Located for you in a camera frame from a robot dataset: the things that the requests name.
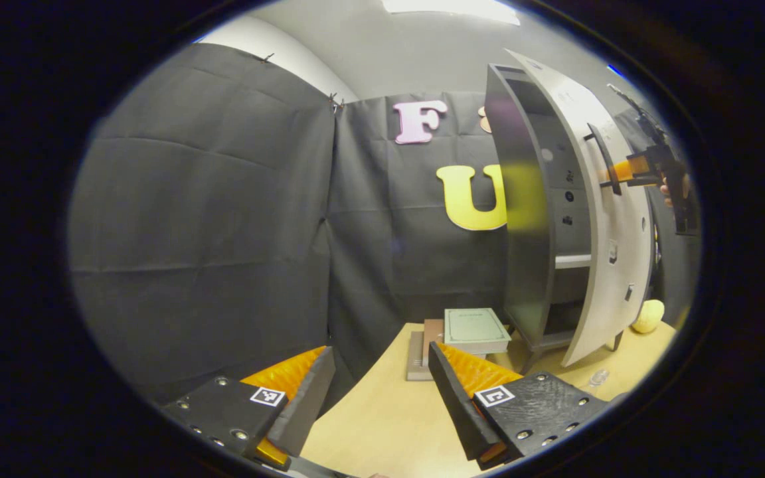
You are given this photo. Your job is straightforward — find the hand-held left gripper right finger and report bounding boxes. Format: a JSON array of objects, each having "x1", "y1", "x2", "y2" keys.
[{"x1": 428, "y1": 341, "x2": 612, "y2": 471}]

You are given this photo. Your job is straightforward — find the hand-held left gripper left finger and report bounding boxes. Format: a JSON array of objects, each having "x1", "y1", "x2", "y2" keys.
[{"x1": 160, "y1": 345, "x2": 337, "y2": 472}]

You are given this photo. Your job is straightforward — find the black door handle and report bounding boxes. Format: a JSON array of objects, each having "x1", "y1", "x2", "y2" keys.
[{"x1": 584, "y1": 123, "x2": 622, "y2": 197}]

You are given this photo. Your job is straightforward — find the light grey cabinet door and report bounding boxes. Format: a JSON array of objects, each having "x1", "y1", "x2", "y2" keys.
[{"x1": 505, "y1": 50, "x2": 654, "y2": 368}]

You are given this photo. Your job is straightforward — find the dark grey cabinet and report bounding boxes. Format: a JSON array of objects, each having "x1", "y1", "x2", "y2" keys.
[{"x1": 484, "y1": 63, "x2": 626, "y2": 376}]

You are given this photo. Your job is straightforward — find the brown book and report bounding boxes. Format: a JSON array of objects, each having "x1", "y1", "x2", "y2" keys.
[{"x1": 421, "y1": 319, "x2": 448, "y2": 366}]

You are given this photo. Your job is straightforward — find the yellow toy fruit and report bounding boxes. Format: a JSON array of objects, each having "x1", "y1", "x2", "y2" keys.
[{"x1": 631, "y1": 299, "x2": 666, "y2": 335}]

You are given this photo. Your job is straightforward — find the black backdrop cloth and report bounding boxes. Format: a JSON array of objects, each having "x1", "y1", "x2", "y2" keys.
[{"x1": 67, "y1": 43, "x2": 695, "y2": 406}]

